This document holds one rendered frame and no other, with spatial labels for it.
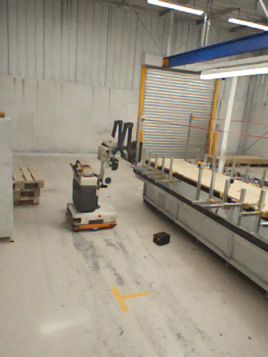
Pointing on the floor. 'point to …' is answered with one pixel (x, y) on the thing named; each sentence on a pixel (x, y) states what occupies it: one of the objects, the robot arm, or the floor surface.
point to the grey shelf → (6, 179)
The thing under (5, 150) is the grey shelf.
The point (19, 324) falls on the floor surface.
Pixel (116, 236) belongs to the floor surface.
